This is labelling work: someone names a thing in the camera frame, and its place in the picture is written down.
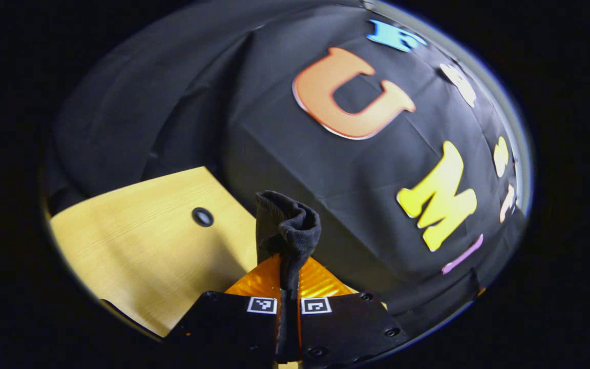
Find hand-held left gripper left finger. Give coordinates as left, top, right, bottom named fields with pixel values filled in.
left=163, top=253, right=282, bottom=367

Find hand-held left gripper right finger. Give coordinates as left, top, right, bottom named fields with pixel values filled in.
left=298, top=256, right=412, bottom=368

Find black jeans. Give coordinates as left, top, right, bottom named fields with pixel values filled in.
left=255, top=191, right=322, bottom=362

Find black backdrop cloth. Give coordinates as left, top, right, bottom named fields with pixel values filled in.
left=44, top=0, right=531, bottom=339

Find black table cable hole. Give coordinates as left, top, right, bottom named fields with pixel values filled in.
left=192, top=207, right=214, bottom=228

